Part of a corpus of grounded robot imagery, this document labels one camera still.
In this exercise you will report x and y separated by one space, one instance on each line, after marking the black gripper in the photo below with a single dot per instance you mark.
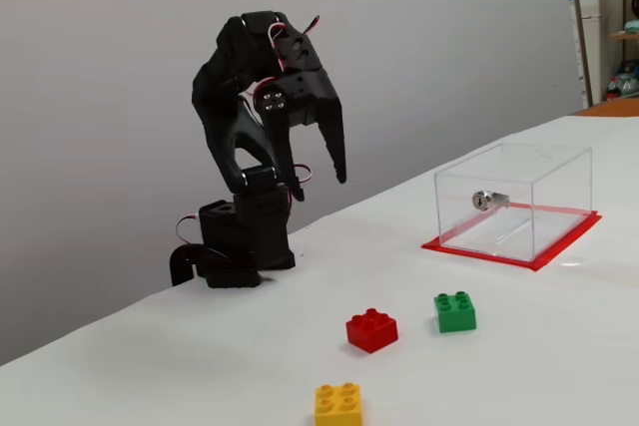
314 97

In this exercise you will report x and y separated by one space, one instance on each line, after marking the metal shelf rack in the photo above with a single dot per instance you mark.
579 22

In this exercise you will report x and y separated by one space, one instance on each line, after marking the white refrigerator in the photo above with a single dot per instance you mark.
591 37

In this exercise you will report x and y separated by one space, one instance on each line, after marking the green lego brick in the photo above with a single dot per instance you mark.
455 313

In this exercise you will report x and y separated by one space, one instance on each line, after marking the silver box lock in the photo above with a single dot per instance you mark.
486 200

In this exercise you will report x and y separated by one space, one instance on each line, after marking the black table clamp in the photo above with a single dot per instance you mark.
180 266

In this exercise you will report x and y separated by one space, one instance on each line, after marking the yellow lego brick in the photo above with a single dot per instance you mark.
338 405

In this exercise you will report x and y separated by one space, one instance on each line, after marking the transparent plastic box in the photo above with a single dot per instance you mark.
514 201

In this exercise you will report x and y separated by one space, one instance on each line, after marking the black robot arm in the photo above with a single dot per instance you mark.
219 97

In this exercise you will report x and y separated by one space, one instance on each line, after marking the orange table surface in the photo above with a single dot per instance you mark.
611 107

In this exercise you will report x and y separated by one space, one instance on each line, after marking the cola bottle red cap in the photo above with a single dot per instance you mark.
612 91

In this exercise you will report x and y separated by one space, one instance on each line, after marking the red lego brick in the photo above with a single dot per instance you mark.
372 331

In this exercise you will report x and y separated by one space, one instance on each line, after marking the teal round object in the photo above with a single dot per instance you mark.
633 27

